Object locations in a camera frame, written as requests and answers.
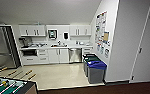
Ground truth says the stainless steel dishwasher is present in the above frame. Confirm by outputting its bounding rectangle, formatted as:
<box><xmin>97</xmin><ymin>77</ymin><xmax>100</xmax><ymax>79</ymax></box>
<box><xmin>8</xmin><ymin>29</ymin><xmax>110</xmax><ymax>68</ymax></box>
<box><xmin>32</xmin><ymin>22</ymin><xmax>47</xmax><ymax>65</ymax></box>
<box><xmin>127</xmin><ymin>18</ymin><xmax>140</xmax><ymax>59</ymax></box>
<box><xmin>68</xmin><ymin>47</ymin><xmax>83</xmax><ymax>64</ymax></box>

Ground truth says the white drawer stack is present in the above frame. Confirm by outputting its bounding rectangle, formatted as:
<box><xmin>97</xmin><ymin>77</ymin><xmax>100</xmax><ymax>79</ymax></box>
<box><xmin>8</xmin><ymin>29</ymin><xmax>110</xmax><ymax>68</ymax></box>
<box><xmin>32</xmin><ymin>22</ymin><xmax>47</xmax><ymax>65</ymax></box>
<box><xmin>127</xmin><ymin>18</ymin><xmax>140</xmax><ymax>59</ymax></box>
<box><xmin>37</xmin><ymin>48</ymin><xmax>50</xmax><ymax>64</ymax></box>
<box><xmin>81</xmin><ymin>46</ymin><xmax>94</xmax><ymax>56</ymax></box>

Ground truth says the black soap dispenser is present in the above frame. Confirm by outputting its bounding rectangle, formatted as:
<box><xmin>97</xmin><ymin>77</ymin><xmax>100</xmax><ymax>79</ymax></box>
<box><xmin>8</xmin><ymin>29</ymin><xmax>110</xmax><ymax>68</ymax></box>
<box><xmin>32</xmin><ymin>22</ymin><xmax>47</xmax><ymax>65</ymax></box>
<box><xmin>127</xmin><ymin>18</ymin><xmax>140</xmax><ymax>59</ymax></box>
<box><xmin>63</xmin><ymin>31</ymin><xmax>70</xmax><ymax>40</ymax></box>

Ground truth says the black-lid trash bin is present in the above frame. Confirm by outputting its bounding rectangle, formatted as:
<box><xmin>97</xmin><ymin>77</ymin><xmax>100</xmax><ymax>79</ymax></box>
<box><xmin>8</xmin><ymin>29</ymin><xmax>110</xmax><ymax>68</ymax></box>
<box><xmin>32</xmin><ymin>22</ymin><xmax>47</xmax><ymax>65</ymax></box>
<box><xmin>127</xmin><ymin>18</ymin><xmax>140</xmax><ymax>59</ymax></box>
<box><xmin>82</xmin><ymin>52</ymin><xmax>98</xmax><ymax>73</ymax></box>

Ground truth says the chrome faucet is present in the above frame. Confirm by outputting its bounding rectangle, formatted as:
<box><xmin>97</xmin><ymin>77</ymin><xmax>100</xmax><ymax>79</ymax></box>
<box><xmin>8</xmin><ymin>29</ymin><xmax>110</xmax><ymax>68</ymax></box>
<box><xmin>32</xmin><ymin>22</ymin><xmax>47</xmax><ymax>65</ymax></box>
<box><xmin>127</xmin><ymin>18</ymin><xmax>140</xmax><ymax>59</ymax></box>
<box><xmin>57</xmin><ymin>40</ymin><xmax>63</xmax><ymax>47</ymax></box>

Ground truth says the steel sink basin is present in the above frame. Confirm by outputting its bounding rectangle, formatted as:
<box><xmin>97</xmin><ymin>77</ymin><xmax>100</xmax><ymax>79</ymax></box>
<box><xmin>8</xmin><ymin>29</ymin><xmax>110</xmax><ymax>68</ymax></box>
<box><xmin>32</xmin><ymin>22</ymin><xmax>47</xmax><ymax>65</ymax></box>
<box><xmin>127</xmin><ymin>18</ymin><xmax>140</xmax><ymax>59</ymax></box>
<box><xmin>50</xmin><ymin>44</ymin><xmax>68</xmax><ymax>49</ymax></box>

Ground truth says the white double-door sink cabinet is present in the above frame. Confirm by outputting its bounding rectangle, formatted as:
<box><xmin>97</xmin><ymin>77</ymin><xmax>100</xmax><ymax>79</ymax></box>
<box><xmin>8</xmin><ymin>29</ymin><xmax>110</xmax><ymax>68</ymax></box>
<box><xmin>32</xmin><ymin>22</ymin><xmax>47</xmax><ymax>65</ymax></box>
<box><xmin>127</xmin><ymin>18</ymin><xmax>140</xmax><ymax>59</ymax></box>
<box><xmin>48</xmin><ymin>48</ymin><xmax>70</xmax><ymax>64</ymax></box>

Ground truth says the steel paper towel dispenser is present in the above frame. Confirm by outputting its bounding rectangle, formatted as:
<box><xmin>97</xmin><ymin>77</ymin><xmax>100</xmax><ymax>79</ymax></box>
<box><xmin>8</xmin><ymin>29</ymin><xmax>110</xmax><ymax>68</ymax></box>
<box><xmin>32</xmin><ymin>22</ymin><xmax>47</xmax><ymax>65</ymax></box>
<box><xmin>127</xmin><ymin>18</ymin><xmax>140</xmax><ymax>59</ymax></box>
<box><xmin>47</xmin><ymin>29</ymin><xmax>58</xmax><ymax>40</ymax></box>

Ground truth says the blue recycling bin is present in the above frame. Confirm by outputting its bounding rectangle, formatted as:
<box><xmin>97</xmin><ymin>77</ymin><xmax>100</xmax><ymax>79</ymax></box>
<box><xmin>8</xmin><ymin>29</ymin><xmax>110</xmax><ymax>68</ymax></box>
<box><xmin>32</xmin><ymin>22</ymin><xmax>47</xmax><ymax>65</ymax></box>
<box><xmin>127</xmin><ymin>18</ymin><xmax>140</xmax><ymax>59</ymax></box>
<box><xmin>86</xmin><ymin>60</ymin><xmax>108</xmax><ymax>84</ymax></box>

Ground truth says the black microwave oven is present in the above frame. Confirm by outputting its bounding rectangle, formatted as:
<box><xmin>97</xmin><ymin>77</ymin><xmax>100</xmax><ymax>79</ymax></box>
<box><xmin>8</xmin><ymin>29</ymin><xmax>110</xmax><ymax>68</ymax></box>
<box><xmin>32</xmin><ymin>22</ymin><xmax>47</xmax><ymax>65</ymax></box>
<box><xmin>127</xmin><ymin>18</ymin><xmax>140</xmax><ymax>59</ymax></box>
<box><xmin>21</xmin><ymin>49</ymin><xmax>39</xmax><ymax>57</ymax></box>

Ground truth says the white wide drawer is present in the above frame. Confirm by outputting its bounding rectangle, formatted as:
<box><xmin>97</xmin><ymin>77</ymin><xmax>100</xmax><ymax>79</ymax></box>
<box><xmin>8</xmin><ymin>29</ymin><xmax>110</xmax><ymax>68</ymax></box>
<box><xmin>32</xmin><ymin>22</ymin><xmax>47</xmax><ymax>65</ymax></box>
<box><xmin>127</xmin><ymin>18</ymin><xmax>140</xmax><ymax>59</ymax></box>
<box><xmin>21</xmin><ymin>55</ymin><xmax>39</xmax><ymax>66</ymax></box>

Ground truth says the stainless steel refrigerator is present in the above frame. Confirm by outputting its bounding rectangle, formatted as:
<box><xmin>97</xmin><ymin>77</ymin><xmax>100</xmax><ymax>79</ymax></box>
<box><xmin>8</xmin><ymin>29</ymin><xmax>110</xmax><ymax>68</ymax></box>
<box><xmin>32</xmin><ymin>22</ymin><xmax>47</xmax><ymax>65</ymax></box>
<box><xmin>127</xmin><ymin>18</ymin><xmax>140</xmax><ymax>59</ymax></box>
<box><xmin>0</xmin><ymin>24</ymin><xmax>22</xmax><ymax>72</ymax></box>

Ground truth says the white door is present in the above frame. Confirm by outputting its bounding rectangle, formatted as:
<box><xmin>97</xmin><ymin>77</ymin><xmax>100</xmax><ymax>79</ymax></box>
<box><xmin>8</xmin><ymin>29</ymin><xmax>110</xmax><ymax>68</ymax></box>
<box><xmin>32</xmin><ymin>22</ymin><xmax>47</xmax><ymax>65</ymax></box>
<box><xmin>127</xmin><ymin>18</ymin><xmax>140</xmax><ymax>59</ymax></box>
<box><xmin>130</xmin><ymin>0</ymin><xmax>150</xmax><ymax>83</ymax></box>

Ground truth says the green foosball table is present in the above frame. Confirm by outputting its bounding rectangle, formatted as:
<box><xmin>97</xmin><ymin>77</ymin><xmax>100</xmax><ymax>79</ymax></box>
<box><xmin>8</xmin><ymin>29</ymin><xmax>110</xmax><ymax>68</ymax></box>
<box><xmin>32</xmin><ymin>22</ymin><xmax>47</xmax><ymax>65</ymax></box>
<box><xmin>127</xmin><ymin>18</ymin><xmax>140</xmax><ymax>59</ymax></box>
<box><xmin>0</xmin><ymin>65</ymin><xmax>39</xmax><ymax>94</ymax></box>

